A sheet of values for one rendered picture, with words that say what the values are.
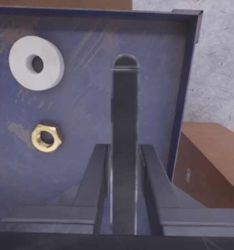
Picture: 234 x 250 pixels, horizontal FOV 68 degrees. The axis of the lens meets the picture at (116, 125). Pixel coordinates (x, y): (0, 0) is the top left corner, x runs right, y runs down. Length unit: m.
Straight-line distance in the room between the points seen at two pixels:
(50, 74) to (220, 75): 1.13
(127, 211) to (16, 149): 0.23
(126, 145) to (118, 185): 0.04
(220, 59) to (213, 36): 0.14
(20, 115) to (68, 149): 0.10
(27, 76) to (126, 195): 0.21
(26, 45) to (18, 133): 0.14
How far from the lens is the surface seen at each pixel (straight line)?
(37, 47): 0.28
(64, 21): 0.29
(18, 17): 0.32
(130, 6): 0.37
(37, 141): 0.31
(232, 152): 0.88
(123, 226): 0.20
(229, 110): 1.36
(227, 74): 1.31
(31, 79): 0.28
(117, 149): 0.15
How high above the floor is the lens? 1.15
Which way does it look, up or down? 73 degrees down
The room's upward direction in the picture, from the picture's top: 172 degrees counter-clockwise
